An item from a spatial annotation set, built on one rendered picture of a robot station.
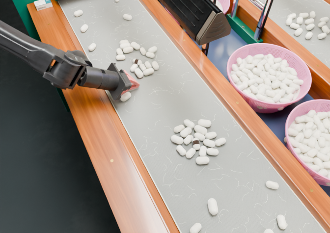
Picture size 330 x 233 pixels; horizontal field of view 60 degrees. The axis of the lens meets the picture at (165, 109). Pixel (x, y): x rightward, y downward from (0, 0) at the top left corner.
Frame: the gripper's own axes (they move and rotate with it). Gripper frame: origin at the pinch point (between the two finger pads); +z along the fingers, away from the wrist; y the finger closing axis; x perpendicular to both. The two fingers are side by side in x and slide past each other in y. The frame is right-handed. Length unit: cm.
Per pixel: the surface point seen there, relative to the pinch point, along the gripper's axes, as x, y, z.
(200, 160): -2.7, -31.5, 2.8
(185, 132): -3.3, -22.3, 3.5
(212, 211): 0.1, -43.8, -0.8
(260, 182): -8.2, -43.1, 12.4
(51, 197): 89, 13, 11
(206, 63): -16.0, -2.7, 18.5
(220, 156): -5.1, -32.4, 8.7
